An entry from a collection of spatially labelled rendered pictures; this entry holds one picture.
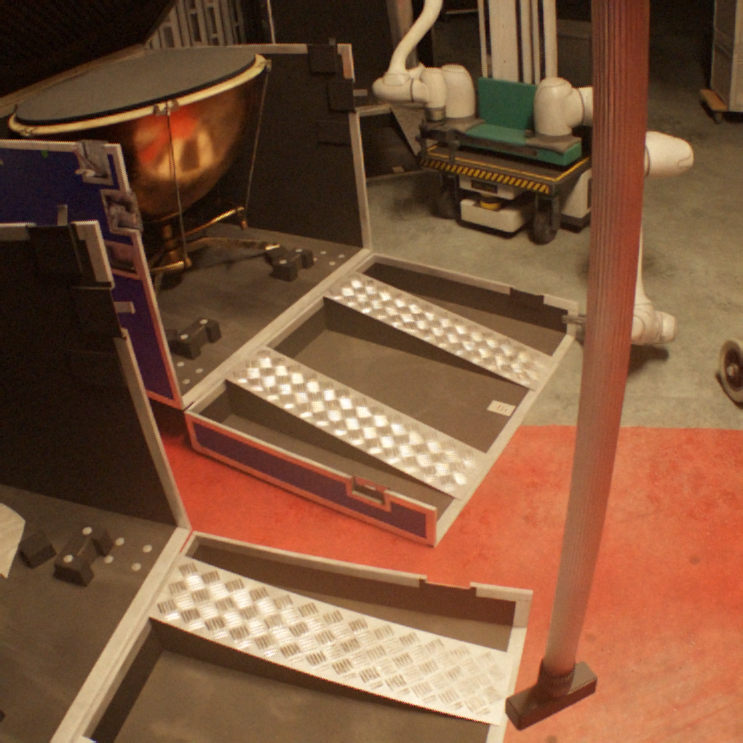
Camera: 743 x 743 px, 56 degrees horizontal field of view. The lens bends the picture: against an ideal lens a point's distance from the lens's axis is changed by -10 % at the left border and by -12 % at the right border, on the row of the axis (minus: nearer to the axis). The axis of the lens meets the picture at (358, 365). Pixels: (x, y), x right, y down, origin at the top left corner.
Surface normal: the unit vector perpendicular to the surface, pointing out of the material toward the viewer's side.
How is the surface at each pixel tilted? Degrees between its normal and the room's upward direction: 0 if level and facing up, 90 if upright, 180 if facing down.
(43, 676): 0
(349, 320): 90
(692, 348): 0
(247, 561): 90
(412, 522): 90
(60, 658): 0
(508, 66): 90
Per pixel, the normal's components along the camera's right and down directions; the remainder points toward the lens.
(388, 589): -0.29, 0.57
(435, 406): -0.07, -0.81
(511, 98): -0.64, 0.49
